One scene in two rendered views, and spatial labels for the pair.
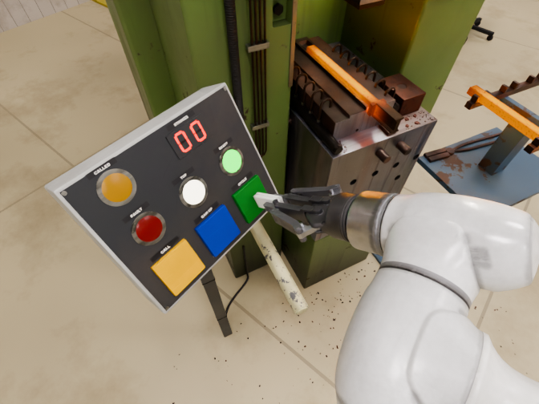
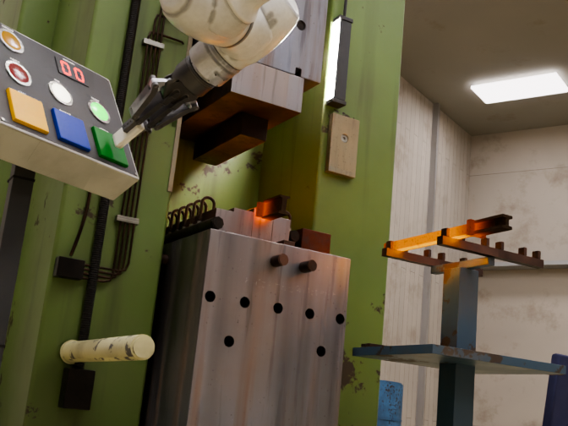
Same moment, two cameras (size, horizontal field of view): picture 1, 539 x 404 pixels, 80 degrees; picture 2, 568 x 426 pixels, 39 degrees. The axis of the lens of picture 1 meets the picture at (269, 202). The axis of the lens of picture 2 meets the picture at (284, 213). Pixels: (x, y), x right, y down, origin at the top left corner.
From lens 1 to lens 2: 1.54 m
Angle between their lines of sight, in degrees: 67
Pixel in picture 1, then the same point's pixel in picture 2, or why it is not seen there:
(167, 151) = (51, 62)
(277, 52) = (159, 147)
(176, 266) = (26, 105)
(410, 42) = (313, 215)
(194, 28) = not seen: hidden behind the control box
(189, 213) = (51, 99)
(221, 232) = (73, 130)
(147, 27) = not seen: hidden behind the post
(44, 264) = not seen: outside the picture
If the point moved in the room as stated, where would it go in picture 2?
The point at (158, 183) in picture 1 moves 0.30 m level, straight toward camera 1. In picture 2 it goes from (37, 66) to (89, 8)
